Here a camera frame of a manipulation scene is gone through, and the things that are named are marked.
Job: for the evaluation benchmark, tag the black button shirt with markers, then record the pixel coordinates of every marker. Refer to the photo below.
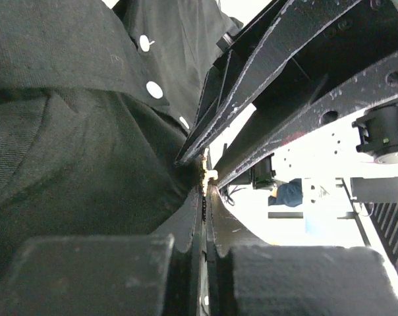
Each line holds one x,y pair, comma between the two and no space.
95,105

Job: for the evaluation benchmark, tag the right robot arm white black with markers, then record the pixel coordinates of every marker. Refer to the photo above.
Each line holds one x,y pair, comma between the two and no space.
364,143

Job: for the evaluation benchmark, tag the gold brooch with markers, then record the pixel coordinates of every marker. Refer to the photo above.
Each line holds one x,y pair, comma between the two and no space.
207,174

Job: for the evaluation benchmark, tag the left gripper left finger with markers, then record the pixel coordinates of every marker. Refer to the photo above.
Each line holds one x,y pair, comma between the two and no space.
155,274

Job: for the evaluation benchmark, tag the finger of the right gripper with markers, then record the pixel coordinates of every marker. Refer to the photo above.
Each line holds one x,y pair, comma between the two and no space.
252,60

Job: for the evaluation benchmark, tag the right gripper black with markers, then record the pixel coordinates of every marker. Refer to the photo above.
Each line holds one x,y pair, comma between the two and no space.
351,66

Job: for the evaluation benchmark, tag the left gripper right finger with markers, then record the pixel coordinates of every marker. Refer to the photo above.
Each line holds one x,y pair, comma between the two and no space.
249,277

